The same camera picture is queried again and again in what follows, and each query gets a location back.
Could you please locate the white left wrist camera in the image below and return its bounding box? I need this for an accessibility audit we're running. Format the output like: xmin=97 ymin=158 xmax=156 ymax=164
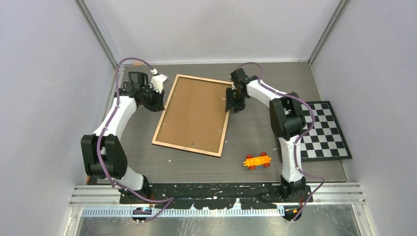
xmin=150 ymin=69 xmax=169 ymax=94

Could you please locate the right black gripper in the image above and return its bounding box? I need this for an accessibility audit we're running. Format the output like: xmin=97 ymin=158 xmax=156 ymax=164
xmin=226 ymin=88 xmax=246 ymax=113

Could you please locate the black picture frame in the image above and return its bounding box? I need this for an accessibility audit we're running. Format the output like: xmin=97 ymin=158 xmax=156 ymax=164
xmin=152 ymin=74 xmax=232 ymax=158

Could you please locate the purple cable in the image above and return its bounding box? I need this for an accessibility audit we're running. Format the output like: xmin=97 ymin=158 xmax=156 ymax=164
xmin=236 ymin=62 xmax=327 ymax=223
xmin=97 ymin=58 xmax=174 ymax=223

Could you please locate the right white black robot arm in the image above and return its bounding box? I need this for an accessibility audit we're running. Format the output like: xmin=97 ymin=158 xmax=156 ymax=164
xmin=225 ymin=68 xmax=306 ymax=202

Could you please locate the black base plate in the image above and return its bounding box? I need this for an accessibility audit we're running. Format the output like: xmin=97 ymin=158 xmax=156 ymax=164
xmin=119 ymin=182 xmax=313 ymax=211

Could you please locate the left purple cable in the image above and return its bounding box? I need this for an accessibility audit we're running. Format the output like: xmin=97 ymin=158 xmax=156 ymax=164
xmin=97 ymin=58 xmax=174 ymax=223

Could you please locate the orange toy car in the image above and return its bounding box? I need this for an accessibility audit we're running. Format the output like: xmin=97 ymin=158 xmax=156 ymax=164
xmin=243 ymin=152 xmax=271 ymax=170

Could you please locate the aluminium rail front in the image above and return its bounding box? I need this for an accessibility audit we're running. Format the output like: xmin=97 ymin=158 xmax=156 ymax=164
xmin=70 ymin=182 xmax=365 ymax=209

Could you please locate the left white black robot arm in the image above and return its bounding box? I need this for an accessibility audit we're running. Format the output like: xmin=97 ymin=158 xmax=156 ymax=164
xmin=81 ymin=69 xmax=168 ymax=204

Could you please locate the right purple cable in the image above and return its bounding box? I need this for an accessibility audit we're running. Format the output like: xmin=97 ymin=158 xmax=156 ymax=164
xmin=236 ymin=62 xmax=327 ymax=223

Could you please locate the black white checkerboard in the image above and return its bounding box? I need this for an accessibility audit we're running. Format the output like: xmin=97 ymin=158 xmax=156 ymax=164
xmin=299 ymin=101 xmax=353 ymax=162

